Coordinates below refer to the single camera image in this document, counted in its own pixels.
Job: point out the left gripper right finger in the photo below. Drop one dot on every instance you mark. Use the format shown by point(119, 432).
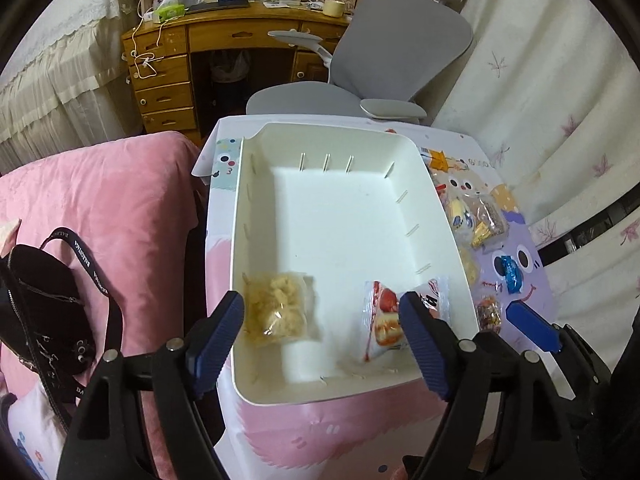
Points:
point(532, 438)

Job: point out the blue white candy packet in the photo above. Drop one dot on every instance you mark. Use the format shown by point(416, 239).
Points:
point(512, 274)

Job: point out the small nut candy bag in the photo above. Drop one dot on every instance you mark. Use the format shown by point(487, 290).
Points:
point(488, 314)

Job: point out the wooden desk with drawers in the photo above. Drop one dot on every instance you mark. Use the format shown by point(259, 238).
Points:
point(194, 70)

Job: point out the yellow puffed snack bag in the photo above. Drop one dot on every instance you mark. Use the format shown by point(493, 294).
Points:
point(276, 308)
point(470, 265)

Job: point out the white plastic storage tray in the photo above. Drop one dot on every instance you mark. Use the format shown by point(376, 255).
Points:
point(342, 206)

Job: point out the gold foil snack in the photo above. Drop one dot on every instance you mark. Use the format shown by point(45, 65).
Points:
point(481, 234)

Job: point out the green tissue pack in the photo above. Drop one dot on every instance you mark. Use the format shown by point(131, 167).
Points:
point(168, 13)

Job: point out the clear cake packet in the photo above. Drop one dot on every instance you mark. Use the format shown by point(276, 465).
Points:
point(489, 213)

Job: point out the black handbag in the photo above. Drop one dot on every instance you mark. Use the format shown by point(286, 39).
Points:
point(44, 324)

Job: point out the grey office chair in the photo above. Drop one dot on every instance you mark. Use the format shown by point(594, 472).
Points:
point(389, 53)

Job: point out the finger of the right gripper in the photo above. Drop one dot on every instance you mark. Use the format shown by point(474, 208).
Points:
point(533, 326)

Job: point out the blueberry bread packet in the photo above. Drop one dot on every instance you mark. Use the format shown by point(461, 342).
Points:
point(459, 216)

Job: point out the white orange snack bar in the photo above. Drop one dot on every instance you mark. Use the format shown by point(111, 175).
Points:
point(435, 160)

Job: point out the lace covered cabinet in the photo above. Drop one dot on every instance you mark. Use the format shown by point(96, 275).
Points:
point(66, 84)

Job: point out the cartoon printed table cloth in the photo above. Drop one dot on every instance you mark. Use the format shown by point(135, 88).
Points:
point(355, 437)

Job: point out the white floral curtain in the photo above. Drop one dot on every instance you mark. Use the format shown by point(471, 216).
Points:
point(551, 94)

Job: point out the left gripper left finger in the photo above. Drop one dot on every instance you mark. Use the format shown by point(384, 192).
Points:
point(107, 439)

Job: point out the red white snack packet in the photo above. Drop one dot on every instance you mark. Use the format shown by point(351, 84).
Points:
point(379, 329)

